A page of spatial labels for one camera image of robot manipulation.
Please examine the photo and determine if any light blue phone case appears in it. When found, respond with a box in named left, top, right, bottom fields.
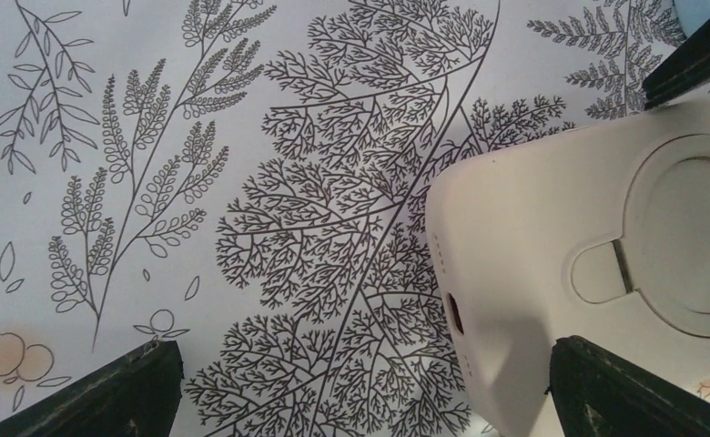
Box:
left=673, top=0, right=710, bottom=37

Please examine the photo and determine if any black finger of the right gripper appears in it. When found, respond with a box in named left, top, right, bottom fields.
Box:
left=642, top=19, right=710, bottom=110

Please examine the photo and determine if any beige phone case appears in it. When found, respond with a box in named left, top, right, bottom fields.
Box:
left=425, top=95, right=710, bottom=436

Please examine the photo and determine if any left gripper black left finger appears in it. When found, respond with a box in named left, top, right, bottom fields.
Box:
left=0, top=340, right=184, bottom=436

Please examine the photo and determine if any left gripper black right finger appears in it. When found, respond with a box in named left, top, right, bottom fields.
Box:
left=547, top=335, right=710, bottom=436

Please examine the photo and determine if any floral patterned table mat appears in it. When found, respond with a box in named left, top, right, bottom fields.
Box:
left=0, top=1, right=684, bottom=436

